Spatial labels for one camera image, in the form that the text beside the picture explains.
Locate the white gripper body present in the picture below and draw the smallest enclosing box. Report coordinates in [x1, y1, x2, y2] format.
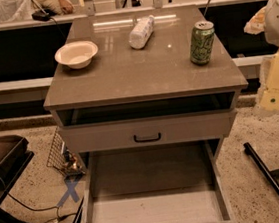
[259, 57, 279, 104]

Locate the green soda can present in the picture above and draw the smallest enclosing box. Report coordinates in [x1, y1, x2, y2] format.
[190, 20, 215, 65]

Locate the grey drawer cabinet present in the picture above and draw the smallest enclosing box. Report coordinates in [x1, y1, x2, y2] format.
[34, 0, 257, 177]

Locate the open grey bottom drawer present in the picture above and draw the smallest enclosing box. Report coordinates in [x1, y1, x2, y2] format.
[80, 141, 239, 223]

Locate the clear plastic water bottle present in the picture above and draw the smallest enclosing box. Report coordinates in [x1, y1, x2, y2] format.
[128, 15, 155, 49]

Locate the white paper bowl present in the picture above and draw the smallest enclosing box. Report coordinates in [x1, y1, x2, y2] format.
[55, 40, 98, 69]

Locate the blue tape cross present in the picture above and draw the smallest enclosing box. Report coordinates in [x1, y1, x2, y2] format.
[56, 175, 83, 207]

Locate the person in beige trousers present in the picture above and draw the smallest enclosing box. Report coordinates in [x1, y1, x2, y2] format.
[33, 0, 75, 15]

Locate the black power adapter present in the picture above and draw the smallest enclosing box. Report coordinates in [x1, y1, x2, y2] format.
[32, 11, 50, 22]

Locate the white plastic bag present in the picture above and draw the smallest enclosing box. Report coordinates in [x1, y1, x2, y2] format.
[0, 0, 34, 23]

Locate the dark brown tray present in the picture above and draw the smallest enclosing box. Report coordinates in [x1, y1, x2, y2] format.
[0, 135, 28, 184]

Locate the closed drawer with black handle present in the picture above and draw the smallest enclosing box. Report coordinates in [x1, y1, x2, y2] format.
[59, 110, 236, 153]

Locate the wire mesh basket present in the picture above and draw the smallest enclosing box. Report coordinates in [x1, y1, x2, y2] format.
[46, 131, 84, 177]

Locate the black floor cable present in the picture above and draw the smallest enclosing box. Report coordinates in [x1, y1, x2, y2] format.
[7, 185, 79, 223]

